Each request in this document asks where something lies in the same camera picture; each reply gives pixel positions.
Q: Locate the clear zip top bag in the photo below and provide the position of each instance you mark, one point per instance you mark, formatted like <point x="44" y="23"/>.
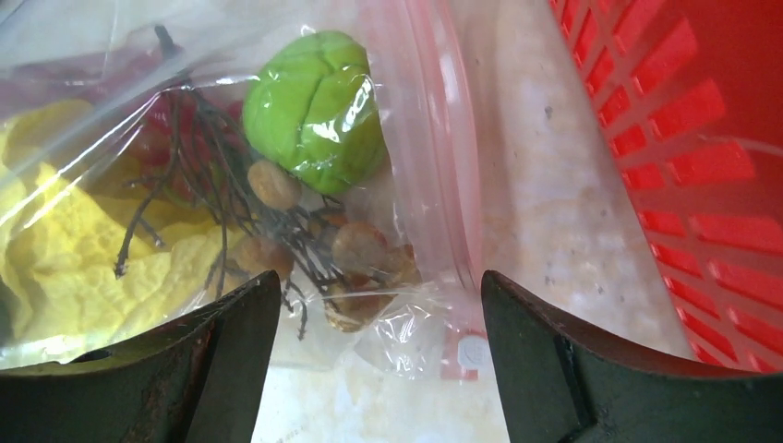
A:
<point x="69" y="70"/>

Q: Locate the red toy grape bunch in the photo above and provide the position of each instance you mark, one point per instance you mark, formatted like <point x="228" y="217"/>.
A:
<point x="189" y="150"/>

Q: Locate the brown toy grape bunch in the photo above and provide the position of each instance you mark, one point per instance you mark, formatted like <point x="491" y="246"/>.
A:
<point x="309" y="239"/>

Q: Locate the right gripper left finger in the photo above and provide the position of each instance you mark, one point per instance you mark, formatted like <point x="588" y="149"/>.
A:
<point x="197" y="378"/>

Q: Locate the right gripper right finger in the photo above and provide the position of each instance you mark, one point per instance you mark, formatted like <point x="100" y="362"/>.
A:
<point x="563" y="379"/>

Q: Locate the green toy apple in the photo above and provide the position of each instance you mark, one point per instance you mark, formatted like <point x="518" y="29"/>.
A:
<point x="312" y="110"/>

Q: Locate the yellow toy cabbage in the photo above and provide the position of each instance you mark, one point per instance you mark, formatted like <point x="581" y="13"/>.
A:
<point x="59" y="244"/>

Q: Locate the red plastic basket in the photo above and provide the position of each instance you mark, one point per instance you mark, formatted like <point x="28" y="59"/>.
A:
<point x="688" y="95"/>

